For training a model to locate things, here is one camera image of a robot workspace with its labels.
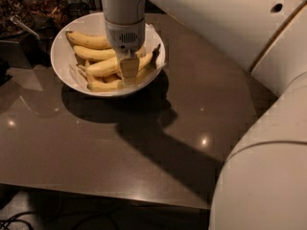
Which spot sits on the white ceramic bowl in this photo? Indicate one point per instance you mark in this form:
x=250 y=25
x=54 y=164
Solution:
x=91 y=24

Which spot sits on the right small yellow banana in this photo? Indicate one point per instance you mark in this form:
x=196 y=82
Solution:
x=145 y=61

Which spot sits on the top yellow banana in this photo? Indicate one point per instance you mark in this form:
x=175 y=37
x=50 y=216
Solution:
x=97 y=42

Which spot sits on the large front yellow banana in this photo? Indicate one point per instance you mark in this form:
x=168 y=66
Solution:
x=96 y=84

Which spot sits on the bottom small yellow banana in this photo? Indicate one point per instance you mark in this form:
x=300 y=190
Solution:
x=110 y=78

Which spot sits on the white paper liner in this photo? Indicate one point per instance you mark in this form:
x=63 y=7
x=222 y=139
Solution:
x=76 y=78

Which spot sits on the glass jar with snacks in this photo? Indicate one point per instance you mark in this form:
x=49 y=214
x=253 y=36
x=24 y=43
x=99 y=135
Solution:
x=10 y=8

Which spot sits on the small yellow banana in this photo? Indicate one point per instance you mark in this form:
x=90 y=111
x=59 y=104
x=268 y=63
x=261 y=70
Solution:
x=110 y=78
x=145 y=61

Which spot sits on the black mesh cup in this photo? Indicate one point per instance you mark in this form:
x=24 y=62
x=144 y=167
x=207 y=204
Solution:
x=77 y=10

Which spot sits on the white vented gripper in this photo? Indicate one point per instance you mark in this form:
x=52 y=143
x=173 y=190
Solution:
x=125 y=37

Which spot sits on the metal scoop spoon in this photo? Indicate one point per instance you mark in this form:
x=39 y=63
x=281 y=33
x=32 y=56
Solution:
x=15 y=20

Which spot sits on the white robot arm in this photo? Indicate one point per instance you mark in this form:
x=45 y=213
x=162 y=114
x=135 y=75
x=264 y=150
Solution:
x=263 y=183

